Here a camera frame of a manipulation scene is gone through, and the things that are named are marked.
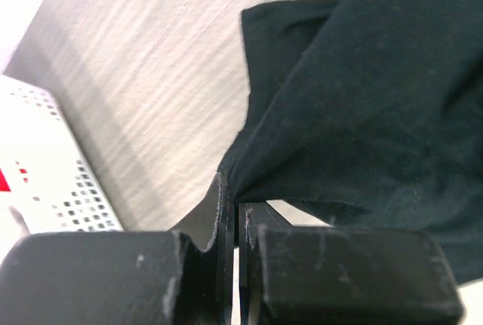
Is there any white plastic laundry basket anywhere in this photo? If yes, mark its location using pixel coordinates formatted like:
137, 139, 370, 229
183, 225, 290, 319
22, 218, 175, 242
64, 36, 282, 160
1, 76, 123, 247

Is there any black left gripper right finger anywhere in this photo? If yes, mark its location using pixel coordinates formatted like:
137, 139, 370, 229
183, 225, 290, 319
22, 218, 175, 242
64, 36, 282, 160
238, 202, 464, 324

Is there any white and red garment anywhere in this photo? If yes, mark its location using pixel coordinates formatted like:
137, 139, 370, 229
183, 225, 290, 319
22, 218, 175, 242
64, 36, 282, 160
1, 159, 29, 193

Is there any black t shirt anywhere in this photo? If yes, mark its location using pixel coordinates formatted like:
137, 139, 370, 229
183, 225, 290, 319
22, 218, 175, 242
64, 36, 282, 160
220, 0, 482, 284

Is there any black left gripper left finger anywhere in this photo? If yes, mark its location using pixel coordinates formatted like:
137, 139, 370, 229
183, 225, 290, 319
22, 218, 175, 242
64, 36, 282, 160
1, 174, 229, 324

